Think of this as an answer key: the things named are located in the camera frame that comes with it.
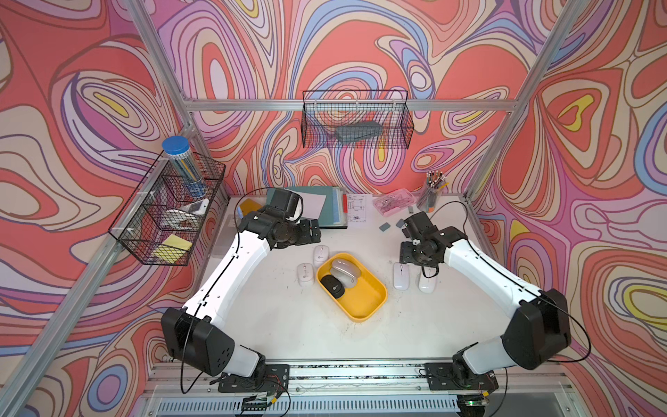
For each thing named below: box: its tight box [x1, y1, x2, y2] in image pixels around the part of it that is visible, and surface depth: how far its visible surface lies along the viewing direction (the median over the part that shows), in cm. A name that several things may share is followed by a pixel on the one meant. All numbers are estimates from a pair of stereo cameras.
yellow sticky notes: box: [151, 233, 193, 265], surface depth 68 cm
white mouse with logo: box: [312, 244, 330, 268], surface depth 99 cm
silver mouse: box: [330, 258, 362, 289], surface depth 93 cm
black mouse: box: [319, 274, 345, 299], surface depth 92 cm
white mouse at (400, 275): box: [392, 262, 410, 291], surface depth 94 cm
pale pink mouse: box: [418, 265, 439, 295], surface depth 92 cm
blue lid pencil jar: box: [161, 135, 207, 199], surface depth 75 cm
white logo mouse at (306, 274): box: [297, 262, 316, 289], surface depth 94 cm
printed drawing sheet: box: [347, 193, 368, 224], surface depth 118 cm
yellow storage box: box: [316, 251, 389, 322], surface depth 92 cm
